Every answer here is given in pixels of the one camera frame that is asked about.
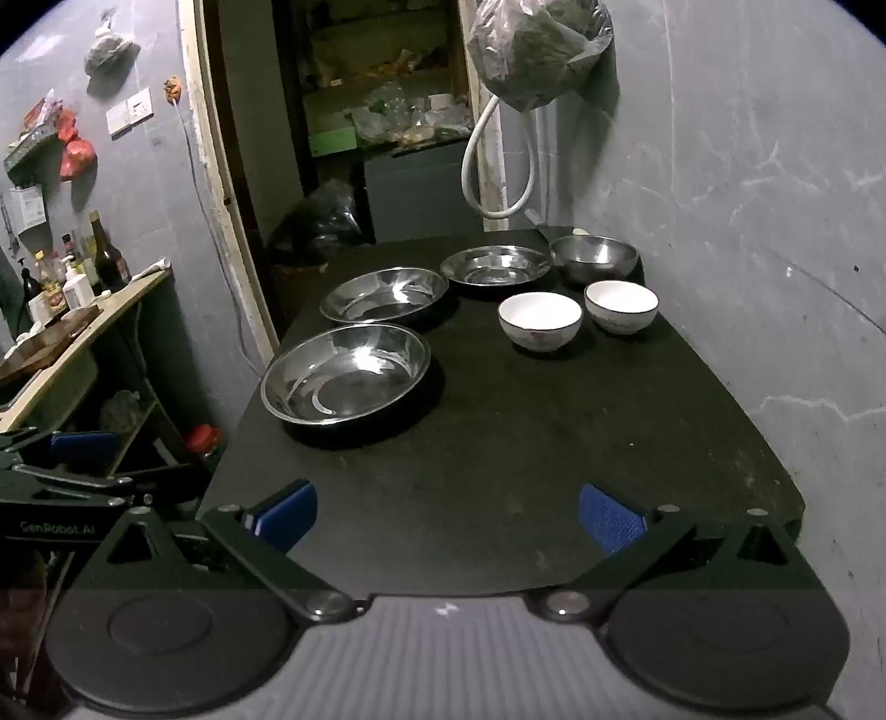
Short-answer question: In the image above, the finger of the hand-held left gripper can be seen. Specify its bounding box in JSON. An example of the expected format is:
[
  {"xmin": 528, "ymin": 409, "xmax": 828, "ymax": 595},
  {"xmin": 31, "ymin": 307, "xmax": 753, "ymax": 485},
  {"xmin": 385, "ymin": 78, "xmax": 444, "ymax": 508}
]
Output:
[
  {"xmin": 0, "ymin": 430, "xmax": 120, "ymax": 464},
  {"xmin": 0, "ymin": 465, "xmax": 209, "ymax": 506}
]

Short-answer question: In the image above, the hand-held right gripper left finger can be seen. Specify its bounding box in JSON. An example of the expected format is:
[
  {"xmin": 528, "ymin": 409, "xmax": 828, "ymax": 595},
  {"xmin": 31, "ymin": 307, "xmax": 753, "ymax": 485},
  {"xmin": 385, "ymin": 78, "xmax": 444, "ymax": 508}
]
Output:
[{"xmin": 86, "ymin": 481, "xmax": 356, "ymax": 624}]

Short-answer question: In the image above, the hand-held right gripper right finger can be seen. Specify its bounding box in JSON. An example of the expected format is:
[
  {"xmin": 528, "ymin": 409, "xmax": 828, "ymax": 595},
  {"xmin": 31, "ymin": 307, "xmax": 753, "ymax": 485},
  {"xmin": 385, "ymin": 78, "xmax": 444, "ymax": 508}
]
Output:
[{"xmin": 529, "ymin": 483, "xmax": 825, "ymax": 624}]

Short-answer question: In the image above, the white ceramic bowl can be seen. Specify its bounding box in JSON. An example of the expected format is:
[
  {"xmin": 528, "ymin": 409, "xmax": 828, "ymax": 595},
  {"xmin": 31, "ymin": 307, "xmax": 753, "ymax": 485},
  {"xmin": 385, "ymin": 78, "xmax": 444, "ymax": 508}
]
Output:
[
  {"xmin": 583, "ymin": 280, "xmax": 659, "ymax": 337},
  {"xmin": 497, "ymin": 291, "xmax": 583, "ymax": 353}
]

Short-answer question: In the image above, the stainless steel bowl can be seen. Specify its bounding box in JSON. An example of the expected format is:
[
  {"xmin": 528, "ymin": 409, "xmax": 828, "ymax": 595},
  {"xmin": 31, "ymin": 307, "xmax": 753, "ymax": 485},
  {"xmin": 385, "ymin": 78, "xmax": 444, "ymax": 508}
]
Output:
[{"xmin": 550, "ymin": 235, "xmax": 638, "ymax": 286}]

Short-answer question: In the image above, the crumpled clear bag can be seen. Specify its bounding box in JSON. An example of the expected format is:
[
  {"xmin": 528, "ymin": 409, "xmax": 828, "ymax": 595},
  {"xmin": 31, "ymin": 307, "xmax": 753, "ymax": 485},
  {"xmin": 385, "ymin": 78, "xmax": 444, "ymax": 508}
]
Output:
[{"xmin": 100, "ymin": 389, "xmax": 157, "ymax": 434}]

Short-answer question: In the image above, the wooden side shelf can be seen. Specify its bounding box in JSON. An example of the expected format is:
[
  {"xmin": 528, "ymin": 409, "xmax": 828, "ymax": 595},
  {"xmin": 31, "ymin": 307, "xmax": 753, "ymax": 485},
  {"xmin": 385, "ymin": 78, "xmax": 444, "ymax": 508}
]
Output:
[{"xmin": 0, "ymin": 266, "xmax": 174, "ymax": 434}]

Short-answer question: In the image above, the wooden cutting board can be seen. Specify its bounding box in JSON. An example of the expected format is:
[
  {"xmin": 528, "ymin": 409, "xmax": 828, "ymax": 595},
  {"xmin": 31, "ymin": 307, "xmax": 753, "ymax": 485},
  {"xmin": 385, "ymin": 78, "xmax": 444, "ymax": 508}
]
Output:
[{"xmin": 0, "ymin": 308, "xmax": 105, "ymax": 385}]

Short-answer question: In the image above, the red-lidded jar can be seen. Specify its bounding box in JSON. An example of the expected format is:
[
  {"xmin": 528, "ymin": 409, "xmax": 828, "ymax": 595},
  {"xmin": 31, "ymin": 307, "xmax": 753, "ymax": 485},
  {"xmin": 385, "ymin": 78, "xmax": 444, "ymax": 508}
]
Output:
[{"xmin": 183, "ymin": 424, "xmax": 226, "ymax": 472}]

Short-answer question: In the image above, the dark glass bottle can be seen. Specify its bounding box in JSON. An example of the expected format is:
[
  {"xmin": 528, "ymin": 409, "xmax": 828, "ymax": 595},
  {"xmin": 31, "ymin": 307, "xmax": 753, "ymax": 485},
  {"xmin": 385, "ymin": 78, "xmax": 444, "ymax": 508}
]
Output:
[{"xmin": 19, "ymin": 266, "xmax": 44, "ymax": 326}]

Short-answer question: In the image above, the dark sauce bottle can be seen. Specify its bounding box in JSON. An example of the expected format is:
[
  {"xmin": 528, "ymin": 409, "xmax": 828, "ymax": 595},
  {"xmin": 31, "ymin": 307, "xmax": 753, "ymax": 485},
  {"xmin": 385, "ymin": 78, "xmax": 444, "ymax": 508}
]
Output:
[{"xmin": 89, "ymin": 211, "xmax": 132, "ymax": 292}]

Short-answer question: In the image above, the black plastic bag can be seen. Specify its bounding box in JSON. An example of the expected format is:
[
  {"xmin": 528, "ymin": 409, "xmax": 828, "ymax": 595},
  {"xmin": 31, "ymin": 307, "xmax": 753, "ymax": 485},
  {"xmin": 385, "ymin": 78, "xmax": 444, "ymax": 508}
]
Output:
[{"xmin": 266, "ymin": 178, "xmax": 368, "ymax": 268}]

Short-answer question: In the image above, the grey cabinet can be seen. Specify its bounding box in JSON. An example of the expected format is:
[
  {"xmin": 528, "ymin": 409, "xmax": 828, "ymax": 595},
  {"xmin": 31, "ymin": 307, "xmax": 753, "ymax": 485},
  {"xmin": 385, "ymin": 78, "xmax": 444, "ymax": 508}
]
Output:
[{"xmin": 363, "ymin": 142, "xmax": 486, "ymax": 243}]

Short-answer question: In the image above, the cluttered storage shelf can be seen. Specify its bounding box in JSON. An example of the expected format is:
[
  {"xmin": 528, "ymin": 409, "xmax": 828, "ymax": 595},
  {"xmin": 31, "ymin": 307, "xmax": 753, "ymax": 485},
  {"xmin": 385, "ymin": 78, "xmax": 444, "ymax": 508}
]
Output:
[{"xmin": 294, "ymin": 0, "xmax": 478, "ymax": 163}]

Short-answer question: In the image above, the hanging clear plastic bag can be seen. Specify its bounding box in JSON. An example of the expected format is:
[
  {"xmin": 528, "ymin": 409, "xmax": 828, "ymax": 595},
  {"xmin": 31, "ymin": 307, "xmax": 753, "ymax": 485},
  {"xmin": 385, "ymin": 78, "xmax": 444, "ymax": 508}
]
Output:
[{"xmin": 465, "ymin": 0, "xmax": 616, "ymax": 113}]

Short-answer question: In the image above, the white wall box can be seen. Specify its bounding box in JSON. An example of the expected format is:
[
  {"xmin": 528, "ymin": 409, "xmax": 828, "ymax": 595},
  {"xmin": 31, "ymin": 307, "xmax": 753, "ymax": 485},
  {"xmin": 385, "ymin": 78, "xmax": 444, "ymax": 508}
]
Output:
[{"xmin": 8, "ymin": 186, "xmax": 48, "ymax": 233}]

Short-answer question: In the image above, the thin wall cable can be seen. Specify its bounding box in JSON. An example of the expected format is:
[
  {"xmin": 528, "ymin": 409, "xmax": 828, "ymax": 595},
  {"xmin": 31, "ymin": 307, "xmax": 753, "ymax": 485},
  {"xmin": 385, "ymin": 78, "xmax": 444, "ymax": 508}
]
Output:
[{"xmin": 176, "ymin": 104, "xmax": 259, "ymax": 361}]

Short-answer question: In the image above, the worn white door frame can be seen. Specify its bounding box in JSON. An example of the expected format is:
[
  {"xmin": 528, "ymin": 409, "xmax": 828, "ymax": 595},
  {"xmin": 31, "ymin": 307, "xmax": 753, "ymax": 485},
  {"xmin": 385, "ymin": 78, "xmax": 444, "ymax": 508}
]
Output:
[{"xmin": 176, "ymin": 0, "xmax": 281, "ymax": 361}]

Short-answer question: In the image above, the small wall shelf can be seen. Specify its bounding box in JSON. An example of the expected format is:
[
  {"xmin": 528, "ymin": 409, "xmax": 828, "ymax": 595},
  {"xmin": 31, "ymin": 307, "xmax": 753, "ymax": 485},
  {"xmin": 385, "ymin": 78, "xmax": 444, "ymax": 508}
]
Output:
[{"xmin": 3, "ymin": 128, "xmax": 63, "ymax": 184}]

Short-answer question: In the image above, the white wall switch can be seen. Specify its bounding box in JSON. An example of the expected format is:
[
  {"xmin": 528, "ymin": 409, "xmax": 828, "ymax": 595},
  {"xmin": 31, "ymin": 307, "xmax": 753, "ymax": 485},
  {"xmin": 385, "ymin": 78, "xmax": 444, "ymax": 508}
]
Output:
[{"xmin": 106, "ymin": 86, "xmax": 154, "ymax": 136}]

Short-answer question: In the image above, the grey hanging wall bag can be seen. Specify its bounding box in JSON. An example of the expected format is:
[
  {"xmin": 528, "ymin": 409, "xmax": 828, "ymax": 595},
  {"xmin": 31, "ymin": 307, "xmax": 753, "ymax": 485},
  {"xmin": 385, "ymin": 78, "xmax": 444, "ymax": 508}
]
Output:
[{"xmin": 83, "ymin": 17, "xmax": 141, "ymax": 79}]

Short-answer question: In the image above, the white flexible hose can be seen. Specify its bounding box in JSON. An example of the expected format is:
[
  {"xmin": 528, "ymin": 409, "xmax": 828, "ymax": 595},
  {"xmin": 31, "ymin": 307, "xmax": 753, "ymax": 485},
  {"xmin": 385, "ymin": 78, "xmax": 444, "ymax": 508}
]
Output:
[{"xmin": 461, "ymin": 93, "xmax": 537, "ymax": 217}]

